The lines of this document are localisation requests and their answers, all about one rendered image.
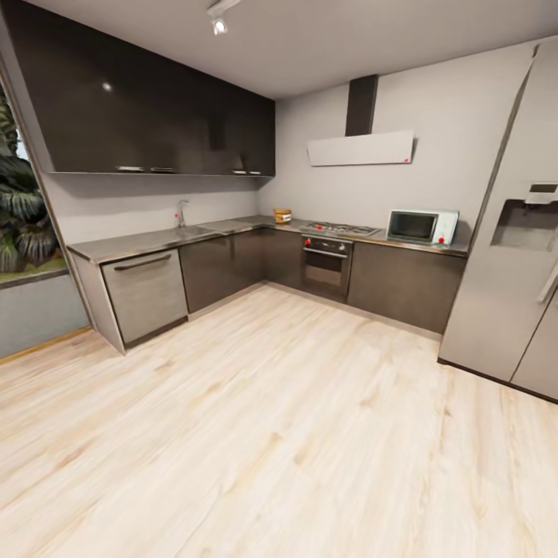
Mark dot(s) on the fixed window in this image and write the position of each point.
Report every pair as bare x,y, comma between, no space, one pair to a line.
40,304

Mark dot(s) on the microwave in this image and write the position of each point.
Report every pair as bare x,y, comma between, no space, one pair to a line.
428,225

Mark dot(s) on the popcorn bag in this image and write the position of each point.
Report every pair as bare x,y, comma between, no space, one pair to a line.
282,215

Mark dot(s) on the drop in sink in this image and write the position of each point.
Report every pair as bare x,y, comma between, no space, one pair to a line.
207,228

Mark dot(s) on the burner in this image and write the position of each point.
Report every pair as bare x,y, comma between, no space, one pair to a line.
341,228

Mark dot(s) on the range hood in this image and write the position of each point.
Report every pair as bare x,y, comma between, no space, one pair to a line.
360,145

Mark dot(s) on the cabinet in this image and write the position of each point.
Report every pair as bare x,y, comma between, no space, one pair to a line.
96,104
237,128

